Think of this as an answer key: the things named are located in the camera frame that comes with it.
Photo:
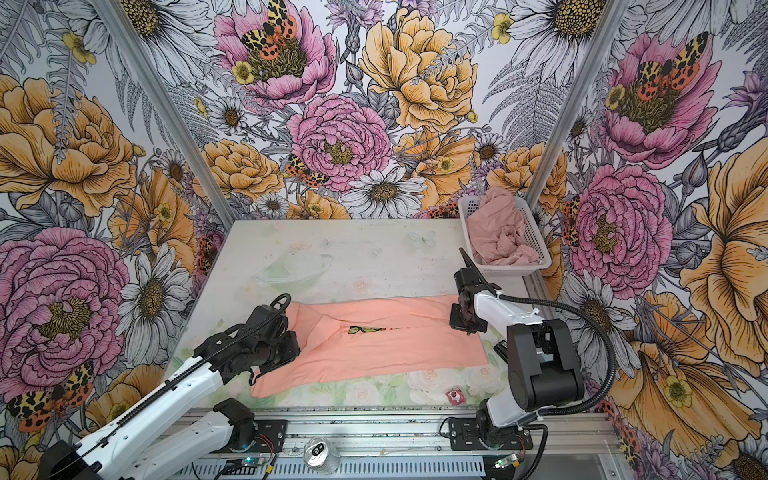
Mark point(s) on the white plastic laundry basket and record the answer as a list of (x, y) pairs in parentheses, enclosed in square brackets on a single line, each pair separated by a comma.
[(468, 205)]

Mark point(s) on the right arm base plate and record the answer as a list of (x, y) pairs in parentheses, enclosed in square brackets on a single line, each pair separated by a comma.
[(471, 434)]

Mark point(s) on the aluminium corner post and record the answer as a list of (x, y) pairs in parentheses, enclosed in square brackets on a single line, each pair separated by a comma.
[(606, 30), (141, 64)]

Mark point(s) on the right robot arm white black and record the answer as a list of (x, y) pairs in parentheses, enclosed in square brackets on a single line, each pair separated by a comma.
[(543, 369)]

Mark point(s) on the left aluminium corner post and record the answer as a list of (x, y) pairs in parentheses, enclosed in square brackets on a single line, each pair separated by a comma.
[(141, 64)]

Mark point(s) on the right green circuit board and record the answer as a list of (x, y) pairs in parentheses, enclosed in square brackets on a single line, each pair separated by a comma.
[(509, 461)]

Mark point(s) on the aluminium frame rail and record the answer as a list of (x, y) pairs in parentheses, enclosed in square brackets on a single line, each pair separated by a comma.
[(389, 432)]

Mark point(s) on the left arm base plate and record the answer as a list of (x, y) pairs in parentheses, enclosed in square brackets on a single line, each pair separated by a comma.
[(264, 435)]

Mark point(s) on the silver drink can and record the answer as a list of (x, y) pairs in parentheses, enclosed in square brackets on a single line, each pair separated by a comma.
[(321, 456)]

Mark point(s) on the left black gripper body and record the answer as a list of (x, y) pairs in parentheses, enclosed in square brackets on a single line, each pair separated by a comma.
[(275, 353)]

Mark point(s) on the white slotted cable duct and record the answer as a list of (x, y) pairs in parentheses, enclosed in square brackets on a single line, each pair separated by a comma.
[(385, 468)]

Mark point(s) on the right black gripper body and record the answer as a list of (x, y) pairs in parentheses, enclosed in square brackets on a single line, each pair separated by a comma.
[(466, 320)]

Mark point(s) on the peach graphic t-shirt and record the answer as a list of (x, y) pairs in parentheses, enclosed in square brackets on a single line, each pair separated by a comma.
[(372, 337)]

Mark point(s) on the dusty pink garment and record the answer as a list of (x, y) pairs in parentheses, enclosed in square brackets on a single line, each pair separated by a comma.
[(496, 231)]

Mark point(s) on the right aluminium corner post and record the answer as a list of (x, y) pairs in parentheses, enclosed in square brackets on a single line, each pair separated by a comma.
[(606, 30)]

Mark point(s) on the green circuit board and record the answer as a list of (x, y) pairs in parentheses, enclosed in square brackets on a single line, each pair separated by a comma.
[(247, 462), (509, 461)]

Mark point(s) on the left green circuit board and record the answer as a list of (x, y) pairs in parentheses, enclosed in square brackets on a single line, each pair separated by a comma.
[(247, 462)]

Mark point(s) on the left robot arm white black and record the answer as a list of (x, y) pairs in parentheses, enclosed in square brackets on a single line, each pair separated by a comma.
[(135, 446)]

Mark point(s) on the small red white card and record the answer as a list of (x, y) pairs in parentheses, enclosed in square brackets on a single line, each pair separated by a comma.
[(455, 396)]

